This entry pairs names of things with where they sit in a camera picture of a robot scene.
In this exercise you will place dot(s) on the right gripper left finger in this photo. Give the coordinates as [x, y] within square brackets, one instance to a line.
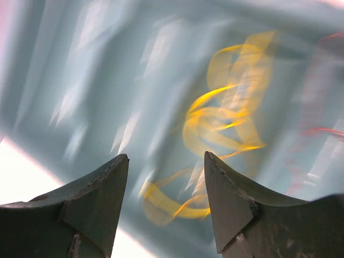
[79, 219]

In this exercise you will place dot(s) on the teal plastic tray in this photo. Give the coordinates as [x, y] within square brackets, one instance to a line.
[257, 83]

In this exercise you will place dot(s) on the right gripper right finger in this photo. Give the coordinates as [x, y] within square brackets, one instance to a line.
[250, 220]

